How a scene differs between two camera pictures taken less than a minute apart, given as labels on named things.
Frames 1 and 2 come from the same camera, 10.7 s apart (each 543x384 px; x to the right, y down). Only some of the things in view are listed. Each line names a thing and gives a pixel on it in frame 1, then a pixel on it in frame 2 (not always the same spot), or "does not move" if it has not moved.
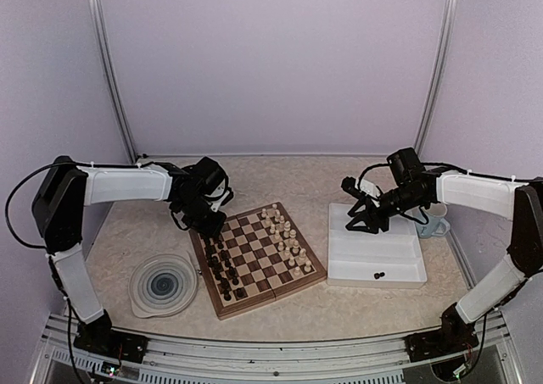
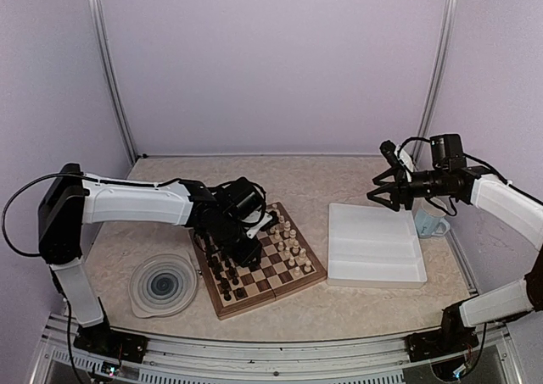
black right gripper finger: (368, 220) -> (390, 172)
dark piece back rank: (225, 285) does not move
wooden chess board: (259, 256) does not move
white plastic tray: (390, 258) does not move
